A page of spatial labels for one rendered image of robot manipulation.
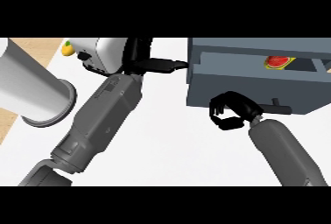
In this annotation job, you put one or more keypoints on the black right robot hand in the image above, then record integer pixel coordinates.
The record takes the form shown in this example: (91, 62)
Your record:
(241, 106)

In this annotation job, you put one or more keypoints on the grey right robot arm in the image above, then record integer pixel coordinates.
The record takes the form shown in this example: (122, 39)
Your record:
(283, 151)

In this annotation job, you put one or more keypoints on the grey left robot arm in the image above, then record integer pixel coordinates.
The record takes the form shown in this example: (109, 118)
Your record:
(105, 113)

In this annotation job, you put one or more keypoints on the grey-blue drawer front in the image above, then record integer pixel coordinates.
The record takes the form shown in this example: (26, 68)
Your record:
(241, 92)

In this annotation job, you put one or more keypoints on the white cylindrical cup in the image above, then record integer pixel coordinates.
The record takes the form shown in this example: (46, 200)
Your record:
(29, 87)

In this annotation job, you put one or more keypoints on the red disc with yellow rim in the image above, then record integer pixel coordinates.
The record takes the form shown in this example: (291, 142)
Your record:
(278, 61)

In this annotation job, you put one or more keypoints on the grey-blue cabinet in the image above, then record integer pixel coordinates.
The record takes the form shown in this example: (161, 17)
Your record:
(258, 45)

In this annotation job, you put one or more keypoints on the white rounded appliance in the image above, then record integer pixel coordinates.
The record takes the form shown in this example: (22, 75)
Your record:
(105, 52)

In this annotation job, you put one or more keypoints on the yellow fruit with green stem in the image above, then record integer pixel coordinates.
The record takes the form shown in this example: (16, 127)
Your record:
(66, 50)

